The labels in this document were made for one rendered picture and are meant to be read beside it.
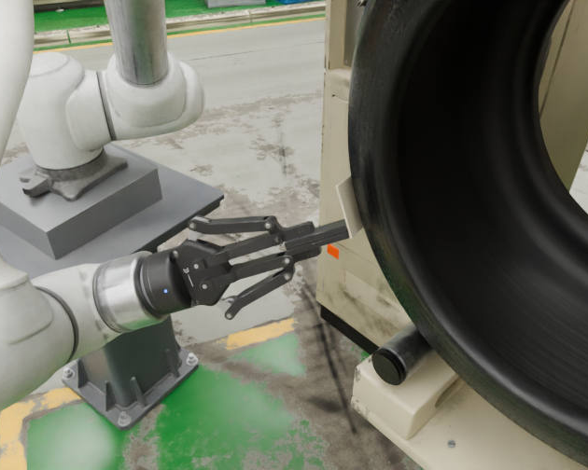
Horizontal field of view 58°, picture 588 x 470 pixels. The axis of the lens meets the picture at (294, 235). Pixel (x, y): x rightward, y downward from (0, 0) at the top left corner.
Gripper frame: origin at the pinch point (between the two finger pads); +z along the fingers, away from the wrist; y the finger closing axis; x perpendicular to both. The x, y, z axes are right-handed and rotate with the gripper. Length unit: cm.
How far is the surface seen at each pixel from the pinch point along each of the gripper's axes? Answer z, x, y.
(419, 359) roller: 6.6, 1.8, 16.4
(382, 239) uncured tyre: 7.0, 4.1, 1.1
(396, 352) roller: 4.5, 2.7, 14.4
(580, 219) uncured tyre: 29.5, -12.5, 10.7
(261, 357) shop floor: -51, -96, 59
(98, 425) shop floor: -94, -65, 52
